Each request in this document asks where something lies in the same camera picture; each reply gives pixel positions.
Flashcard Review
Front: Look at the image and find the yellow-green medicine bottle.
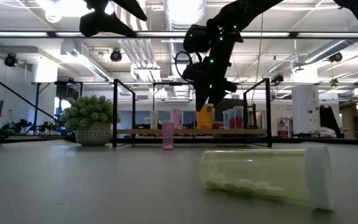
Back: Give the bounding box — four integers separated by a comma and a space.
199, 144, 335, 212
150, 110, 160, 130

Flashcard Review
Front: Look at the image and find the pink medicine bottle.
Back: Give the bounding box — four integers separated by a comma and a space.
162, 119, 175, 152

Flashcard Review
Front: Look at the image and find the green potted plant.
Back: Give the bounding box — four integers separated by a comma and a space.
60, 95, 121, 147

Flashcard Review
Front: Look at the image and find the grey table mat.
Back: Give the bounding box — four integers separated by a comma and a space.
0, 139, 358, 224

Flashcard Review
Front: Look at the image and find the silver ventilation duct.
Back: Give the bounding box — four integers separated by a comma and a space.
162, 0, 208, 65

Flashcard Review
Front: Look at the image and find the wooden shelf with black legs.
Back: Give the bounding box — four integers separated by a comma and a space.
112, 77, 273, 149

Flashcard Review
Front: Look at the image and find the black metal station frame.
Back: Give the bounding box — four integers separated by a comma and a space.
0, 30, 358, 147

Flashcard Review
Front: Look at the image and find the black monitor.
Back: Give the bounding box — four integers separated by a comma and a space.
213, 97, 253, 123

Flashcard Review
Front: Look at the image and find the small white cap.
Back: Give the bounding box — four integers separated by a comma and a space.
171, 108, 181, 130

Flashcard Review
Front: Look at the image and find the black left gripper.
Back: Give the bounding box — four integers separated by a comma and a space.
79, 0, 149, 39

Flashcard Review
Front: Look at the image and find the black ceiling spotlight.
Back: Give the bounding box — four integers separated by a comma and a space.
109, 48, 123, 62
328, 51, 344, 63
4, 52, 18, 68

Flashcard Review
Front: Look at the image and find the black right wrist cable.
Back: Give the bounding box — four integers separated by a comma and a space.
175, 50, 198, 84

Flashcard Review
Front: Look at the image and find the bottle with red pills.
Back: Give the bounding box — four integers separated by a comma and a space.
227, 108, 236, 130
233, 105, 245, 130

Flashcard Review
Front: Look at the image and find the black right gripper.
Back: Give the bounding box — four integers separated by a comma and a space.
181, 55, 239, 113

